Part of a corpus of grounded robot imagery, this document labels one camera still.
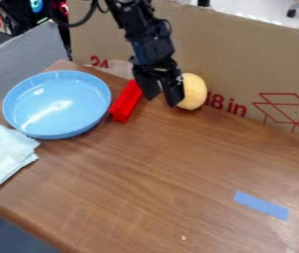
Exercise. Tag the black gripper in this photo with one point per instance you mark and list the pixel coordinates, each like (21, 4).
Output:
(148, 35)

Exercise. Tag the yellow ball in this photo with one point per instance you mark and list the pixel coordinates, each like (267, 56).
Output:
(195, 92)

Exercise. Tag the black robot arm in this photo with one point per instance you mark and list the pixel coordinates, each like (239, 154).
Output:
(122, 9)

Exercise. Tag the red rectangular block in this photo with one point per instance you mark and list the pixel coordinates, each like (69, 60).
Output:
(126, 102)

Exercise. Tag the blue plate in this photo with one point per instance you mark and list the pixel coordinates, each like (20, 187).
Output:
(56, 104)

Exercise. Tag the grey partition panel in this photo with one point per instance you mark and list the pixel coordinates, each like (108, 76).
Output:
(27, 54)

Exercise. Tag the black computer with lights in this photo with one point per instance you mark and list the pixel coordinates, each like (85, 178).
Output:
(24, 14)

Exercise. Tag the light blue folded cloth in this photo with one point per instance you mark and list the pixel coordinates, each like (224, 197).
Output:
(17, 152)

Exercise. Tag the blue tape strip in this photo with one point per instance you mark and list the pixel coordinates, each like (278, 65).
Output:
(260, 205)

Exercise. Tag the cardboard box wall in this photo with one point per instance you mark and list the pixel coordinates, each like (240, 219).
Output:
(247, 60)

